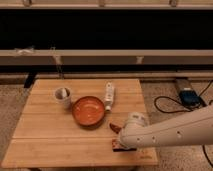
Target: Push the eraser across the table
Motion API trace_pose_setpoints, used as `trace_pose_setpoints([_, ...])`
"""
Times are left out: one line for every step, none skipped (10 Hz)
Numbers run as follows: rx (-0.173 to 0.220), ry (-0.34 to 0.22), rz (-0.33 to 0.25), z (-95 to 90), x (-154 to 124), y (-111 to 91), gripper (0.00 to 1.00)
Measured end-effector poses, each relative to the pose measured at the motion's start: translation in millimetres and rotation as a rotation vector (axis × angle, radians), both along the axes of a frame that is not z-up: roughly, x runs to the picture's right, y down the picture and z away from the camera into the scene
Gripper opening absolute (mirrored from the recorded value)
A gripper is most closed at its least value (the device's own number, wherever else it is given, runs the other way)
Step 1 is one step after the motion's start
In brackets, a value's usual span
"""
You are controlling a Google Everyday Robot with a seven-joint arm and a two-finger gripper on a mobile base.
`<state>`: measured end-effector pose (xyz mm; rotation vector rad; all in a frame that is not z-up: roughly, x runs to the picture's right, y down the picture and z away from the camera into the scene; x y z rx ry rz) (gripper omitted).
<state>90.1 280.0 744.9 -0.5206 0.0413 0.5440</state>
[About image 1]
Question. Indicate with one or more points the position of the brown rectangular eraser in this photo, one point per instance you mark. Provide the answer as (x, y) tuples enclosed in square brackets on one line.
[(117, 147)]

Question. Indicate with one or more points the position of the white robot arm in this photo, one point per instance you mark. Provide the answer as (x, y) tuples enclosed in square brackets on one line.
[(192, 128)]

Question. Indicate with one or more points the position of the white tube bottle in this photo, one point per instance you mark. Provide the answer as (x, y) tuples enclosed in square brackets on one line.
[(109, 96)]

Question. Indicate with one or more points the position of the orange bowl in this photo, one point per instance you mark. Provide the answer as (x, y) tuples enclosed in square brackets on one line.
[(88, 111)]

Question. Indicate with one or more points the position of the white cup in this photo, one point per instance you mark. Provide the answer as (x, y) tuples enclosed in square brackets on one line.
[(63, 97)]

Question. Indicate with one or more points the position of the red chili pepper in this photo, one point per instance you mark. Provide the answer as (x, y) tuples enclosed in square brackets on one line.
[(115, 128)]

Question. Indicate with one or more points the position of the black table leg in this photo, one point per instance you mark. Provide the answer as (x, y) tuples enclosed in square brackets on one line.
[(30, 79)]

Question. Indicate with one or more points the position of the black power adapter box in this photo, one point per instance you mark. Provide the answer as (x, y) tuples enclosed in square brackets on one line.
[(186, 93)]

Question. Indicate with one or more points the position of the white metal rail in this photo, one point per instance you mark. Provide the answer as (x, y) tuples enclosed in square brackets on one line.
[(20, 57)]

